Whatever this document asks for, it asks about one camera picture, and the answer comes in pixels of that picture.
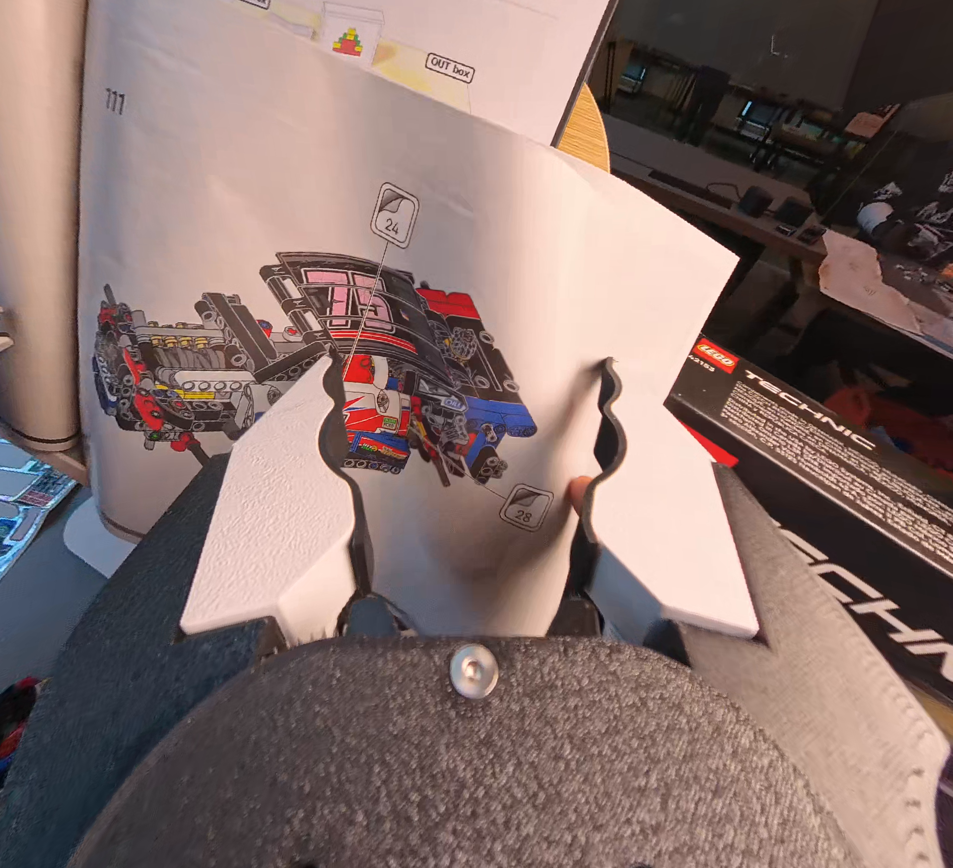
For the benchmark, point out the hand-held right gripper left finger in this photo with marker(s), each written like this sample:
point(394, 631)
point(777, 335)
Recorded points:
point(275, 511)

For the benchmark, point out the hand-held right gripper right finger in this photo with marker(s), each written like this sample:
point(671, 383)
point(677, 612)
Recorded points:
point(662, 511)

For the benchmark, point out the white book stand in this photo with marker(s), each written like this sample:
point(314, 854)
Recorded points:
point(97, 533)

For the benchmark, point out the holographic sticker sheet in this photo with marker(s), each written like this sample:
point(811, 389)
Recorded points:
point(30, 503)

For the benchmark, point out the lego instruction booklet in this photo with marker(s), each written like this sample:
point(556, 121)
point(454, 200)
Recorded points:
point(223, 176)

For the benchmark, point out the black lego box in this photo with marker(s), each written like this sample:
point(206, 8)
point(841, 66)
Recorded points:
point(819, 451)

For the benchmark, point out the person's right hand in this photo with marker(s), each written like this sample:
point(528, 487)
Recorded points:
point(579, 496)

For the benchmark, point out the printed task instruction board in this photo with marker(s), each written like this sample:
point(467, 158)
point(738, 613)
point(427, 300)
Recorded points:
point(447, 27)

